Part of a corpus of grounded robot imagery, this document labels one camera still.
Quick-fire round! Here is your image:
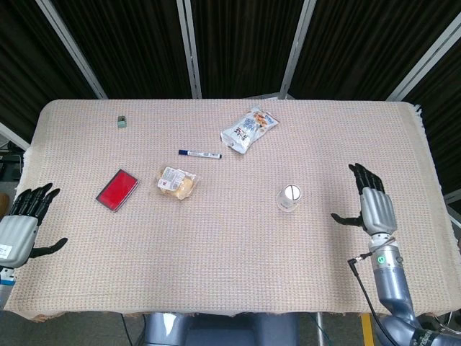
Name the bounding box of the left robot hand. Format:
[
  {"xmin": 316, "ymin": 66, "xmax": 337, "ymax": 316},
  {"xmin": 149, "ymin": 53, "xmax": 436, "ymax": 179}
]
[{"xmin": 0, "ymin": 182, "xmax": 69, "ymax": 268}]

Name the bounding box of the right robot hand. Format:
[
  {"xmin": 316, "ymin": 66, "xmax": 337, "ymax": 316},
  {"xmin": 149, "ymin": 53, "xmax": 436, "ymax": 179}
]
[{"xmin": 331, "ymin": 163, "xmax": 398, "ymax": 236}]

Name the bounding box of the white paper cup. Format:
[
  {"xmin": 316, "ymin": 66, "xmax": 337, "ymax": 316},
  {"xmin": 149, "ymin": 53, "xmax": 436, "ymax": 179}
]
[{"xmin": 276, "ymin": 184, "xmax": 302, "ymax": 213}]

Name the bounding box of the red flat case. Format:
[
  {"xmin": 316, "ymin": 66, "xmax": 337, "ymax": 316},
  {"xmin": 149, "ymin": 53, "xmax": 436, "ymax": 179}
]
[{"xmin": 95, "ymin": 169, "xmax": 140, "ymax": 214}]

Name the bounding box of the beige woven tablecloth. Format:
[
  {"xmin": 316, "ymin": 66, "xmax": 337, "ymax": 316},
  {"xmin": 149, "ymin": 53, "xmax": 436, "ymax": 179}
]
[{"xmin": 1, "ymin": 99, "xmax": 461, "ymax": 323}]

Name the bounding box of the white snack bag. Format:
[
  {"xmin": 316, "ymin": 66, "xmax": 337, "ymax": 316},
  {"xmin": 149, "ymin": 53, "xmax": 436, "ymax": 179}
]
[{"xmin": 220, "ymin": 105, "xmax": 281, "ymax": 155}]

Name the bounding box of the bagged bread snack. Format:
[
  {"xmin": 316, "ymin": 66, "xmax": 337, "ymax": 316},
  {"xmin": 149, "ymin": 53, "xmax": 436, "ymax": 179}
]
[{"xmin": 155, "ymin": 165, "xmax": 200, "ymax": 200}]

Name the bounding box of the blue capped marker pen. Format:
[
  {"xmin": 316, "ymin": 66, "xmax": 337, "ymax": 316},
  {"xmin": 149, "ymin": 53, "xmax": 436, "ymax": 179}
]
[{"xmin": 177, "ymin": 149, "xmax": 223, "ymax": 160}]

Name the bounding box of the grey robot torso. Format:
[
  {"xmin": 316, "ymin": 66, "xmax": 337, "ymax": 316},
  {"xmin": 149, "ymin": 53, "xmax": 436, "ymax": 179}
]
[{"xmin": 143, "ymin": 312, "xmax": 300, "ymax": 346}]

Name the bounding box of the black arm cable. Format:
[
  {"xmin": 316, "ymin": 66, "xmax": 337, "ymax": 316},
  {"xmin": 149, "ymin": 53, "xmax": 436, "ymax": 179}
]
[{"xmin": 346, "ymin": 241, "xmax": 397, "ymax": 346}]

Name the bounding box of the white partition frame post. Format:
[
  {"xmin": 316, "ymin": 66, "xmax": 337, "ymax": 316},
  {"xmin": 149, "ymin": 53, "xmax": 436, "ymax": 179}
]
[
  {"xmin": 279, "ymin": 0, "xmax": 318, "ymax": 99},
  {"xmin": 175, "ymin": 0, "xmax": 202, "ymax": 99},
  {"xmin": 385, "ymin": 14, "xmax": 461, "ymax": 102},
  {"xmin": 35, "ymin": 0, "xmax": 109, "ymax": 100}
]

